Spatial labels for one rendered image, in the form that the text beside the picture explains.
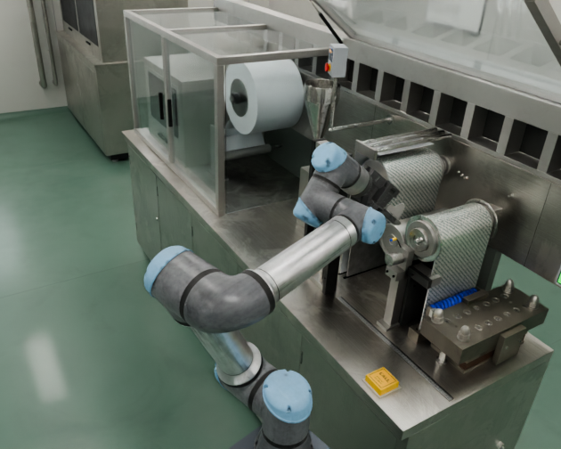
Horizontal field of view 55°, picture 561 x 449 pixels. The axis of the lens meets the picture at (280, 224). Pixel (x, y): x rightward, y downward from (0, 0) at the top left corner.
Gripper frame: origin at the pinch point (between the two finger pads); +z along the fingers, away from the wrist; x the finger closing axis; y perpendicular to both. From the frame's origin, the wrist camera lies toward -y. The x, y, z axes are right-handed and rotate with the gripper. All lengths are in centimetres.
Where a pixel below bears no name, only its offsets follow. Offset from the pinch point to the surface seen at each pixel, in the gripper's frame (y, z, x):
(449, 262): 1.0, 29.8, -4.4
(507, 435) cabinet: -35, 86, -30
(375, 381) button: -40.0, 20.8, -14.2
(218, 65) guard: 12, -18, 98
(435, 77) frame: 51, 21, 38
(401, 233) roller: -0.4, 21.3, 10.3
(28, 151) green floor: -134, 52, 442
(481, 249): 10.6, 40.7, -4.3
